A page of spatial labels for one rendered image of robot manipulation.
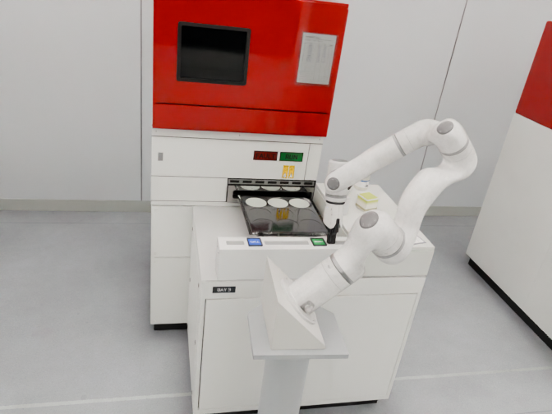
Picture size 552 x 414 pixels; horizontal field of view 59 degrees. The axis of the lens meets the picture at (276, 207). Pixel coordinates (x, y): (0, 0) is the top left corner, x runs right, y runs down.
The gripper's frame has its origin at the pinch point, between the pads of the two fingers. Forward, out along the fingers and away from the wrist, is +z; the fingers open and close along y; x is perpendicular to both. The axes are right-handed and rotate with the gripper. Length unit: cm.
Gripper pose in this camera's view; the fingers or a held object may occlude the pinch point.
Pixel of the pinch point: (331, 238)
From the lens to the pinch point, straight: 196.8
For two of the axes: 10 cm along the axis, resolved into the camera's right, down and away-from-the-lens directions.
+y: 2.2, 2.6, -9.4
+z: -0.8, 9.6, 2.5
